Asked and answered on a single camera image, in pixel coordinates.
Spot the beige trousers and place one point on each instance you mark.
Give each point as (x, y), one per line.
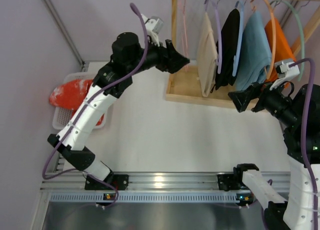
(206, 56)

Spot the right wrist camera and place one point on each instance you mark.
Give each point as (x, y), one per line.
(285, 72)

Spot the black trousers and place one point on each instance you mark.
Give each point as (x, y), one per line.
(229, 36)

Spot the red white cloth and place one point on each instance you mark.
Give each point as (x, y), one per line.
(70, 95)

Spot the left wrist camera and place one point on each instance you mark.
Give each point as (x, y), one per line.
(153, 27)

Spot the pink hanger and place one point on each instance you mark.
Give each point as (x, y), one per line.
(184, 35)

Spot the white plastic basket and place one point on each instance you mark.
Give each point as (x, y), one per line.
(62, 116)

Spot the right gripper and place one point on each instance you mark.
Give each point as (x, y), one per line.
(256, 97)

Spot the blue hanger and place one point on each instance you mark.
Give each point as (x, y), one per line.
(236, 58)

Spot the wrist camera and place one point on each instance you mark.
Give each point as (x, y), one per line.
(153, 27)
(285, 72)

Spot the orange hanger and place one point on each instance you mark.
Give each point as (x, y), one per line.
(273, 39)

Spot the grey cable duct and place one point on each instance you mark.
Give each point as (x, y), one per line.
(146, 197)

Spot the light blue trousers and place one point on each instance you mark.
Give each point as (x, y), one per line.
(243, 79)

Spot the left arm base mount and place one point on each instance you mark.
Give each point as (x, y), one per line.
(119, 181)

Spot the aluminium rail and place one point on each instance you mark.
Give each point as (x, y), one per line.
(142, 181)

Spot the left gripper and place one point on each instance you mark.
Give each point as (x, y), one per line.
(166, 56)

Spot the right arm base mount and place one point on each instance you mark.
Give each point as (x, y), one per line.
(227, 182)

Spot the wooden clothes rack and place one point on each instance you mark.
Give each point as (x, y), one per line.
(184, 86)

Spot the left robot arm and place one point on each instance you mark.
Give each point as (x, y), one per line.
(128, 58)

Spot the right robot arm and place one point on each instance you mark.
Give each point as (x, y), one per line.
(301, 117)

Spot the green hanger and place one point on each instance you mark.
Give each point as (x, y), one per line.
(301, 39)

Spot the purple hanger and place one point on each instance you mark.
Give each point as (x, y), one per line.
(219, 34)

